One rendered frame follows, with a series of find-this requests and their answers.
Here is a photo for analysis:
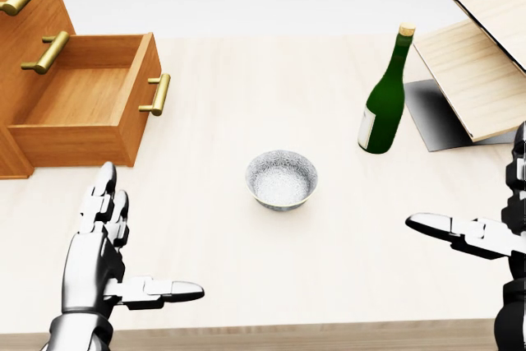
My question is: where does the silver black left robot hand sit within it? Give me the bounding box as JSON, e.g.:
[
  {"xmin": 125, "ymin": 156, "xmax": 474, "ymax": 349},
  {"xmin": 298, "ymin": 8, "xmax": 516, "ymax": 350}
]
[{"xmin": 60, "ymin": 161, "xmax": 205, "ymax": 316}]

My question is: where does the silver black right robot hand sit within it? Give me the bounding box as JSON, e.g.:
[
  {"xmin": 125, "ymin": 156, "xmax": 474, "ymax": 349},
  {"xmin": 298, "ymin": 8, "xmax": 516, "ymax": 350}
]
[{"xmin": 404, "ymin": 120, "xmax": 526, "ymax": 285}]

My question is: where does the wooden cabinet with drawers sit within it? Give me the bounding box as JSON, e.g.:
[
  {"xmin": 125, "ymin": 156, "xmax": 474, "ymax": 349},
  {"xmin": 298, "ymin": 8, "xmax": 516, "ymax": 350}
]
[{"xmin": 0, "ymin": 0, "xmax": 77, "ymax": 180}]

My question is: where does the wooden drawer with low sides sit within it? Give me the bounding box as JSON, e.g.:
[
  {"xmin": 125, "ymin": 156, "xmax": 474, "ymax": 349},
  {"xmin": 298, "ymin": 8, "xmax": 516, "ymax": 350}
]
[{"xmin": 7, "ymin": 32, "xmax": 164, "ymax": 168}]

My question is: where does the green corked glass bottle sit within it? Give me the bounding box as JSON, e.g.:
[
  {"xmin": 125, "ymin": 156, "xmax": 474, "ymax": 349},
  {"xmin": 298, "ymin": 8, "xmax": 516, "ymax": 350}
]
[{"xmin": 357, "ymin": 22, "xmax": 417, "ymax": 155}]

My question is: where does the pale wooden slanted rack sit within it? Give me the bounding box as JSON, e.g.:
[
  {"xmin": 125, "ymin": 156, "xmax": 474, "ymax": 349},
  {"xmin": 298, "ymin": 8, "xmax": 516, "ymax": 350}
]
[{"xmin": 412, "ymin": 0, "xmax": 526, "ymax": 143}]

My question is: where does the patterned white bowl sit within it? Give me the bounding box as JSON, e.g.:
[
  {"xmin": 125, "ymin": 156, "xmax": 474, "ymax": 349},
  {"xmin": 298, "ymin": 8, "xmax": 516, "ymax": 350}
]
[{"xmin": 245, "ymin": 150, "xmax": 320, "ymax": 213}]

